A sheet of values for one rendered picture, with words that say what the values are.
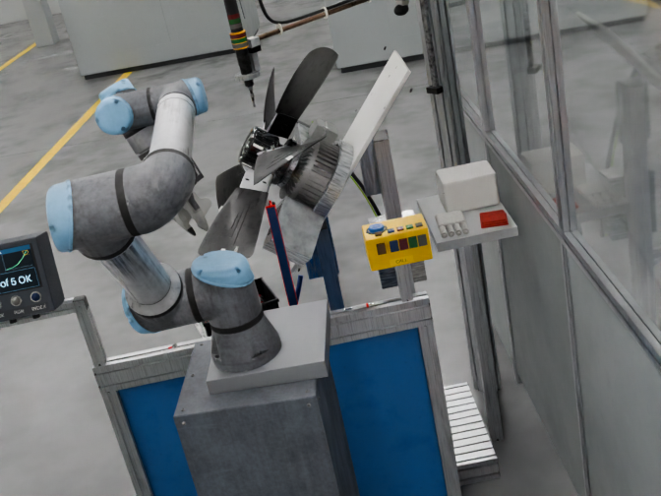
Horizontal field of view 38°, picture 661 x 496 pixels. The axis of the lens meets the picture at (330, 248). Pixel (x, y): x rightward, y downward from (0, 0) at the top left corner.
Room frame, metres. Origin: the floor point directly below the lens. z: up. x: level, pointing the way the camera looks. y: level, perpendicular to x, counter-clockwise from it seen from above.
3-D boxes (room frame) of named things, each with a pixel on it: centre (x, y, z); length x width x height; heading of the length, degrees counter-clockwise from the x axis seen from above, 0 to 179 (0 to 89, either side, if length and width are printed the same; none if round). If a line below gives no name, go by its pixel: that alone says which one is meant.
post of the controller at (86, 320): (2.21, 0.66, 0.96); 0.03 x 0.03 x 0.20; 0
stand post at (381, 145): (2.70, -0.21, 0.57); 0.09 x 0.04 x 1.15; 0
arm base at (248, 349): (1.79, 0.22, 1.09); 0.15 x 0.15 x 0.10
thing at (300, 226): (2.52, 0.09, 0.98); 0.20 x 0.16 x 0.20; 90
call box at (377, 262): (2.21, -0.17, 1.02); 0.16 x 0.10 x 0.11; 90
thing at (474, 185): (2.76, -0.46, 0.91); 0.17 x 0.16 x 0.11; 90
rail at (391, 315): (2.21, 0.23, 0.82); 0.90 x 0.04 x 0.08; 90
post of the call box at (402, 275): (2.21, -0.17, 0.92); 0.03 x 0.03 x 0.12; 0
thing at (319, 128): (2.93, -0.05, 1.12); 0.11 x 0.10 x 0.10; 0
